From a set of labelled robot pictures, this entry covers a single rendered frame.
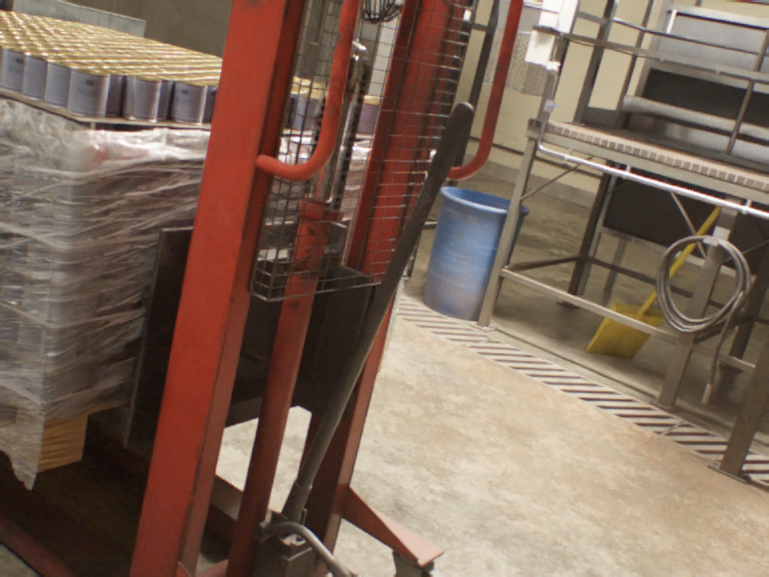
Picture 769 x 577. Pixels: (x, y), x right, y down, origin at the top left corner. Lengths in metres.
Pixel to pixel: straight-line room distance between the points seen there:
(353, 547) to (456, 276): 2.42
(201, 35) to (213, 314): 3.78
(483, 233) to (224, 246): 3.15
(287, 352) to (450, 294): 2.93
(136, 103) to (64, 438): 0.66
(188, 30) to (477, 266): 2.11
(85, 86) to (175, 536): 0.89
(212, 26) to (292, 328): 3.57
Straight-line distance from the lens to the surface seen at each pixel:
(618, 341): 4.96
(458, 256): 4.86
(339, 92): 1.60
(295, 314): 2.01
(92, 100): 1.79
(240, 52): 1.74
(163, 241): 1.88
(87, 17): 3.97
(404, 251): 1.84
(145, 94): 1.86
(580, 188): 10.22
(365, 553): 2.71
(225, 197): 1.76
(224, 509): 2.58
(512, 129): 10.59
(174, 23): 5.65
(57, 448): 1.97
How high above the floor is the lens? 1.41
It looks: 15 degrees down
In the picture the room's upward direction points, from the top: 13 degrees clockwise
